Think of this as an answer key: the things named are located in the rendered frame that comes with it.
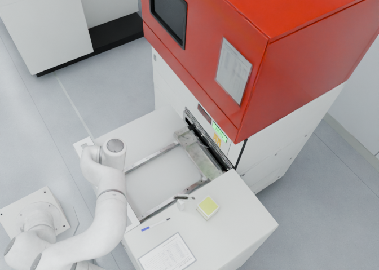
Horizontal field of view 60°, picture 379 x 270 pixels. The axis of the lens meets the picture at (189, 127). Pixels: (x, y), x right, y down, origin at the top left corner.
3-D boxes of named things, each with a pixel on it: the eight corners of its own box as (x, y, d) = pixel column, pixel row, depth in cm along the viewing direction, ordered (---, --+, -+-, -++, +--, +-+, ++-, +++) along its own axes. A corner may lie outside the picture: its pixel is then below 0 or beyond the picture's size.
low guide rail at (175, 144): (190, 136, 191) (190, 133, 189) (192, 138, 190) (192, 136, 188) (112, 177, 174) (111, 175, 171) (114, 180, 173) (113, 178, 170)
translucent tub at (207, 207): (207, 200, 155) (208, 194, 149) (217, 211, 152) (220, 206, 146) (195, 209, 151) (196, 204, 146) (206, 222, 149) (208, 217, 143)
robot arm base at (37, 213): (22, 247, 148) (21, 268, 132) (10, 209, 144) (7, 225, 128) (65, 232, 156) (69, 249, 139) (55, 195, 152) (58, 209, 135)
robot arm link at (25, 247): (44, 257, 135) (47, 289, 114) (1, 239, 127) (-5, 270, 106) (61, 231, 137) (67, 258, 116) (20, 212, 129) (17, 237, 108)
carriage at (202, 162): (185, 130, 189) (185, 127, 187) (222, 178, 174) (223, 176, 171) (173, 136, 187) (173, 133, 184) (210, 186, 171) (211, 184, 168)
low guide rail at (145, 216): (217, 171, 179) (217, 168, 177) (219, 174, 178) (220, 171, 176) (136, 220, 162) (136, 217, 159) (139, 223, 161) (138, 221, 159)
